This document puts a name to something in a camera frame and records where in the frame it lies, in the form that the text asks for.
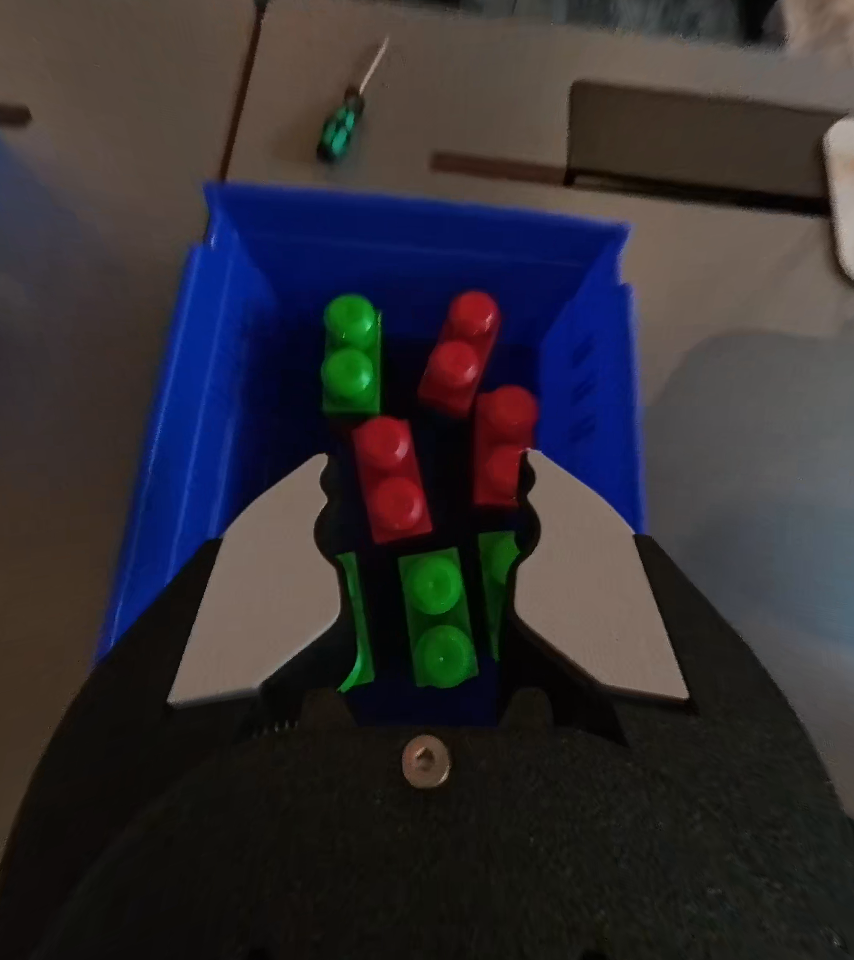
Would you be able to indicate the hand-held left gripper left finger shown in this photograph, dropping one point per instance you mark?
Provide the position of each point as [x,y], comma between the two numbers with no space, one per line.
[255,600]

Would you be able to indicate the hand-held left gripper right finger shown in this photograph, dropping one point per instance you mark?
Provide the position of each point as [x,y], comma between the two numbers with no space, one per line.
[599,600]

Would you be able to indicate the green two-stud mega block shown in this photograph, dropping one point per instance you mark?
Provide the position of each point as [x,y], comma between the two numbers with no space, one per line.
[497,593]
[355,630]
[351,360]

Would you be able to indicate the red two-stud mega block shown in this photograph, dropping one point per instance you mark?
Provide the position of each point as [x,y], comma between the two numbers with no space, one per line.
[393,480]

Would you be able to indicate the blue bin with white label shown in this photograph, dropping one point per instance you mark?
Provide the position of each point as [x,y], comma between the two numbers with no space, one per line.
[217,375]

